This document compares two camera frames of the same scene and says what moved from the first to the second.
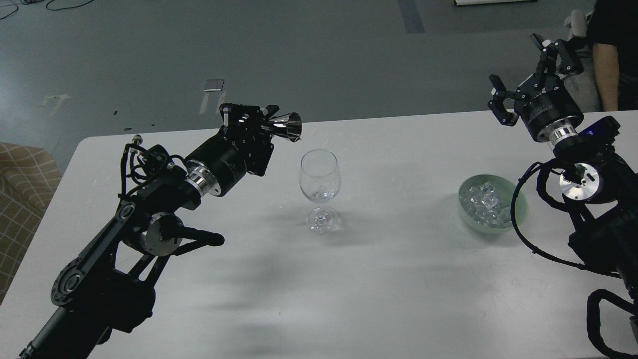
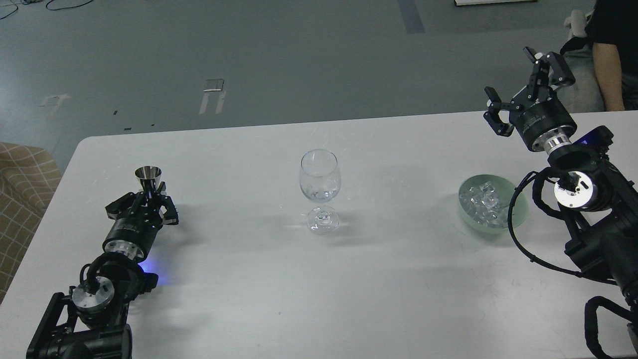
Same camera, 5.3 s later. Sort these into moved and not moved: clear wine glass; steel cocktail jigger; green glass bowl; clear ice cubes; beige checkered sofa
Moved: steel cocktail jigger
Not moved: beige checkered sofa; green glass bowl; clear wine glass; clear ice cubes
